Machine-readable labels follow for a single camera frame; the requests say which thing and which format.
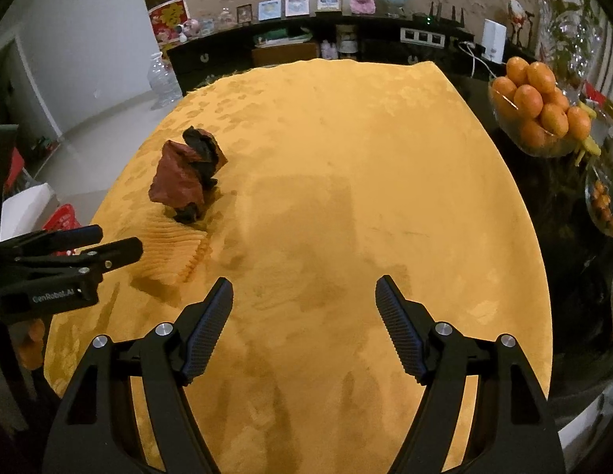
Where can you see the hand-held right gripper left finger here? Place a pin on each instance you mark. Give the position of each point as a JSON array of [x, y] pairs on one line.
[[207, 335]]

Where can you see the white cushioned bench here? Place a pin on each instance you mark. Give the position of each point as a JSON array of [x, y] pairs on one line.
[[30, 207]]

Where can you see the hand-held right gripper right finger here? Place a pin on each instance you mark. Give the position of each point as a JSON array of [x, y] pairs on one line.
[[400, 335]]

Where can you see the clear plastic water jug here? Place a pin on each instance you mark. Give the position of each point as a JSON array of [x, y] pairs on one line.
[[163, 81]]

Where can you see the pile of oranges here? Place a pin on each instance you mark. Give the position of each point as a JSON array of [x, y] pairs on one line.
[[528, 98]]

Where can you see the white picture frame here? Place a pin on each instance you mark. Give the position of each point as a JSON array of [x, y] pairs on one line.
[[269, 10], [297, 6], [328, 2]]

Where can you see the red chair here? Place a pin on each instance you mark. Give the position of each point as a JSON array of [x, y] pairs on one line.
[[15, 170]]

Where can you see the yellow bananas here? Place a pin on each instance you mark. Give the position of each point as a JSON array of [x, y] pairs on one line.
[[588, 145]]

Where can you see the red plastic mesh basket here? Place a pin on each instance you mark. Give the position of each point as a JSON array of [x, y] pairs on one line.
[[64, 217]]

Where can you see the red and white figurine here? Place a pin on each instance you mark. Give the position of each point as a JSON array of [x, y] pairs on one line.
[[518, 12]]

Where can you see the small white bottles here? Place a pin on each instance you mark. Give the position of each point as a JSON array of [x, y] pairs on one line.
[[330, 49]]

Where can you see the green folded cloth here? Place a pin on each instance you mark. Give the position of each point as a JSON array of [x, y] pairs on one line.
[[277, 35]]

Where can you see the yellow tablecloth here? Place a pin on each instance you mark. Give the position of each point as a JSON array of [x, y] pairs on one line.
[[361, 182]]

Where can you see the glass vase with plant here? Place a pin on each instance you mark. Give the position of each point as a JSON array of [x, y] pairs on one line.
[[568, 34]]

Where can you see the small glass ornament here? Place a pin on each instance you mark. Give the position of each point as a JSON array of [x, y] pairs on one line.
[[207, 27]]

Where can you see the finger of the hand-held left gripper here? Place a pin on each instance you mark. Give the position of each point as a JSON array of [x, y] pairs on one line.
[[114, 252], [54, 239]]

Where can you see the red festive wall decoration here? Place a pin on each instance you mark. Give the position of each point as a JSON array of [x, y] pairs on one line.
[[170, 15]]

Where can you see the black television cabinet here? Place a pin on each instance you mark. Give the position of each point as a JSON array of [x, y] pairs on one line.
[[207, 59]]

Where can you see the brown box with white base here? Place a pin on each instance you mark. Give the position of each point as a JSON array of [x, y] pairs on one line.
[[284, 53]]

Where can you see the small glass fruit bowl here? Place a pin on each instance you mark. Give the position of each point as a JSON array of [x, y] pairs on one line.
[[602, 202]]

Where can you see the white socket strip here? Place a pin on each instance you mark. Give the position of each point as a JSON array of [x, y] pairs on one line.
[[422, 36]]

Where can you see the black router with antennas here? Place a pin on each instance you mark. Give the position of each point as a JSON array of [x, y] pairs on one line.
[[440, 19]]

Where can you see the small brown picture frame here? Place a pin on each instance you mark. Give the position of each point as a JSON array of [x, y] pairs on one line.
[[244, 14]]

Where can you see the brown wrapper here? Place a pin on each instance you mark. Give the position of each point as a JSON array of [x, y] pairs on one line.
[[178, 177]]

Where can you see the white upright device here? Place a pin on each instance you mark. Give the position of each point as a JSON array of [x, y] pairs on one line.
[[494, 39]]

